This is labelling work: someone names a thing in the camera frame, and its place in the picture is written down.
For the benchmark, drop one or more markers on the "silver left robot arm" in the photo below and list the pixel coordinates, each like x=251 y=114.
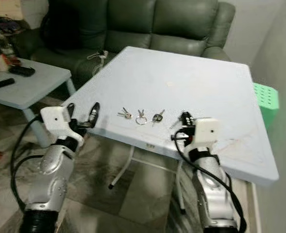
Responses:
x=53 y=179

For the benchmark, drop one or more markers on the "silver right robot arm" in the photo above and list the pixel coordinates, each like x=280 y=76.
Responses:
x=213 y=194

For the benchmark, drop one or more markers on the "black head key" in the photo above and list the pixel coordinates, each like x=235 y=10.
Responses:
x=158 y=117

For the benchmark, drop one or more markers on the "white folding table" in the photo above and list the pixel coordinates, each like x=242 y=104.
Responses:
x=176 y=82

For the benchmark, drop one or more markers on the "light blue low table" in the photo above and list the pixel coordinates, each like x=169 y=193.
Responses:
x=36 y=85

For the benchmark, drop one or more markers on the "black flat case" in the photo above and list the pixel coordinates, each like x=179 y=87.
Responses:
x=22 y=71

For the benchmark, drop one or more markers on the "black remote control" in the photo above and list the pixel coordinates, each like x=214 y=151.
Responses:
x=2 y=84

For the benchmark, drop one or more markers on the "green plastic stool stack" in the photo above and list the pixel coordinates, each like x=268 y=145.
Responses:
x=265 y=102

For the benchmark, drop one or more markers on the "black backpack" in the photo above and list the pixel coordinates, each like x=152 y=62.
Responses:
x=60 y=29

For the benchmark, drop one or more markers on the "beige cup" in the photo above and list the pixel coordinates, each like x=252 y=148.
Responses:
x=0 y=63

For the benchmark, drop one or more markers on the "clear plastic bottle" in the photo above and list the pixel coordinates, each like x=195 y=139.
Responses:
x=5 y=46

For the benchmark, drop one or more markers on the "green leather sofa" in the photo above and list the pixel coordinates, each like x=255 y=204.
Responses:
x=172 y=24

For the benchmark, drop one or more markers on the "white cabinet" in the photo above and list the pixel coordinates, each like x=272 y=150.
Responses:
x=9 y=8

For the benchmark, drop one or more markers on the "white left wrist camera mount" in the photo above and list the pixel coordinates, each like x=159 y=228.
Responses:
x=55 y=119

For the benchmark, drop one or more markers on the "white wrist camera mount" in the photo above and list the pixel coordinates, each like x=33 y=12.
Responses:
x=206 y=131
x=55 y=119

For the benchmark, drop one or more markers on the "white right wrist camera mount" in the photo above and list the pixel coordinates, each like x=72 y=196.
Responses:
x=206 y=131

